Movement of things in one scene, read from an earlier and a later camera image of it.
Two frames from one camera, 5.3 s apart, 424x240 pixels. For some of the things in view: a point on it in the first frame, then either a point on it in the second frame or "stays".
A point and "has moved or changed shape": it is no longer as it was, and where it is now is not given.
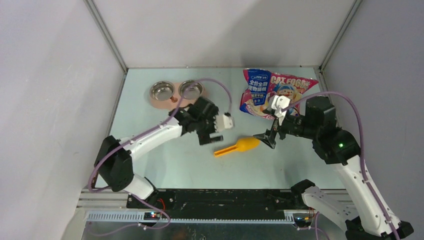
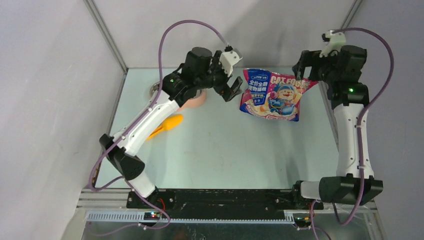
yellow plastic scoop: x=244 y=144 has moved or changed shape
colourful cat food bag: x=260 y=85 stays
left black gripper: x=204 y=137 to x=223 y=89
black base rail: x=221 y=200 stays
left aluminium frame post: x=95 y=14 stays
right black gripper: x=268 y=137 to x=312 y=59
